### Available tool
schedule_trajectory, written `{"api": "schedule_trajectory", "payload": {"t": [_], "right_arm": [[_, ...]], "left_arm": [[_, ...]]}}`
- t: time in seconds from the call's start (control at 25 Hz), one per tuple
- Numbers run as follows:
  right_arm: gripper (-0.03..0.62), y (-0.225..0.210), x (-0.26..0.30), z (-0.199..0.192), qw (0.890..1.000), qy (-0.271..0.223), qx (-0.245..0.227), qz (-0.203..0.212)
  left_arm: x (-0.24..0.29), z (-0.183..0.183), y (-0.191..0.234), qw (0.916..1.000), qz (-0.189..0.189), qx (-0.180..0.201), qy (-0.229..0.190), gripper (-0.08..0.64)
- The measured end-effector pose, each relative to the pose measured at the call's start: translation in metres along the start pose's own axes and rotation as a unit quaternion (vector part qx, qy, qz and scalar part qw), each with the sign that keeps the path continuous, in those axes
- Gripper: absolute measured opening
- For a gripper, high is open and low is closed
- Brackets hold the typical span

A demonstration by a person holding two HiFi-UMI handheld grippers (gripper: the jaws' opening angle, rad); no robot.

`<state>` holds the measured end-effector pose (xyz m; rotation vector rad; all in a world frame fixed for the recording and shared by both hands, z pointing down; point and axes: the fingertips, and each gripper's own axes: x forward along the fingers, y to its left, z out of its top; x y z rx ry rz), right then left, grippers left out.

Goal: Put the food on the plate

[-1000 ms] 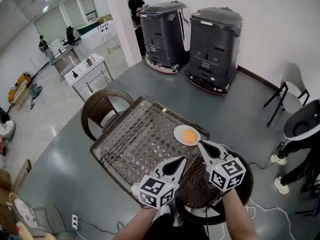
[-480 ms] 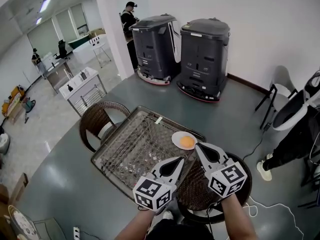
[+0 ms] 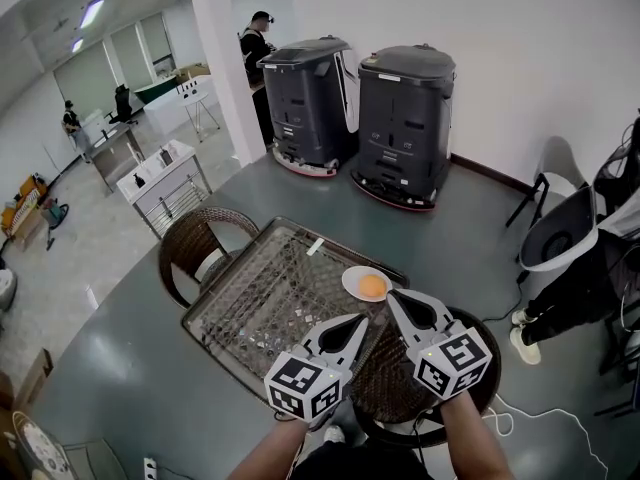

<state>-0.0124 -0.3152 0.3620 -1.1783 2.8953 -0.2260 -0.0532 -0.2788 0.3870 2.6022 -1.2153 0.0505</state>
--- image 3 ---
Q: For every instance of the person's right forearm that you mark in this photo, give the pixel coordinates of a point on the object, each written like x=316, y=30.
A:
x=472, y=438

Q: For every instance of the person's left forearm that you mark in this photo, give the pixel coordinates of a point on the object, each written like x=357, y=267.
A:
x=270, y=453

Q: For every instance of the yellow rack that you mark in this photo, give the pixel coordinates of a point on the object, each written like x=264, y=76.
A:
x=27, y=188

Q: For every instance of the person's legs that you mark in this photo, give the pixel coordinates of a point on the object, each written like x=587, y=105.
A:
x=350, y=463

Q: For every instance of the grey desk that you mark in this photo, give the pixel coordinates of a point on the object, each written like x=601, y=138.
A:
x=115, y=148

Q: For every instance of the dark green tub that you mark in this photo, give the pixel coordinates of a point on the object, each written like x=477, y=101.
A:
x=155, y=90

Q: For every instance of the grey chair with black legs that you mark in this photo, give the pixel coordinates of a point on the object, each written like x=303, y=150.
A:
x=560, y=163

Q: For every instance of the person's white shoe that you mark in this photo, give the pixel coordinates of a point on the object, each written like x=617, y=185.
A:
x=334, y=434

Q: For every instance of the green vacuum cleaner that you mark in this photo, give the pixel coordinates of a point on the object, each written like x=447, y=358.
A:
x=57, y=213

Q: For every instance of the white counter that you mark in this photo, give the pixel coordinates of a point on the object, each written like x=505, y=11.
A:
x=165, y=113

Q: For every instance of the wicker table with glass top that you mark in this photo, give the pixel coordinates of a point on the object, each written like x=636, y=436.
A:
x=260, y=293

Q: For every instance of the white round side table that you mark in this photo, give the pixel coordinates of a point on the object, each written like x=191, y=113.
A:
x=195, y=99

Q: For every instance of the white wall power strip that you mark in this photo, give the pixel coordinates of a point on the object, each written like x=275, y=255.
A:
x=150, y=469

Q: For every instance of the white plate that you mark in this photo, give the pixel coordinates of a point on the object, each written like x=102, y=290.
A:
x=350, y=283

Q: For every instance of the white cabinet cart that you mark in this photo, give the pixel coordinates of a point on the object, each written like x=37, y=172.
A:
x=160, y=168

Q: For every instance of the flat cardboard sheet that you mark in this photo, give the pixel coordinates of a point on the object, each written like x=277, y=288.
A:
x=37, y=378

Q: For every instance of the dark round wicker chair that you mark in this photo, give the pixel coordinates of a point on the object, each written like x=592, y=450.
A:
x=385, y=388

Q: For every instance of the white shell office chair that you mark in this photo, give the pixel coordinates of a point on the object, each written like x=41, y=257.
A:
x=575, y=223

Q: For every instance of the round patterned tray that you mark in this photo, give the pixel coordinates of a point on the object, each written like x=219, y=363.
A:
x=40, y=448

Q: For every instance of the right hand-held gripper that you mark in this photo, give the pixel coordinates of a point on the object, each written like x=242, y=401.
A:
x=450, y=363

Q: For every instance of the orange fruit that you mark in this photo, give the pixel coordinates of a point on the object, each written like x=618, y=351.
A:
x=372, y=285

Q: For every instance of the dark grey mobile machine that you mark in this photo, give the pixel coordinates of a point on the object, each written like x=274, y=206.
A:
x=400, y=118
x=300, y=108

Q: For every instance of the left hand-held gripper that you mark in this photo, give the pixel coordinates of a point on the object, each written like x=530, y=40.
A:
x=300, y=383

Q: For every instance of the brown wicker armchair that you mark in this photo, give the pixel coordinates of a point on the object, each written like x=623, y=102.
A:
x=185, y=243

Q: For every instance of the linear ceiling light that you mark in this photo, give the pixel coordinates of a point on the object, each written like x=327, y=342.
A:
x=77, y=45
x=93, y=10

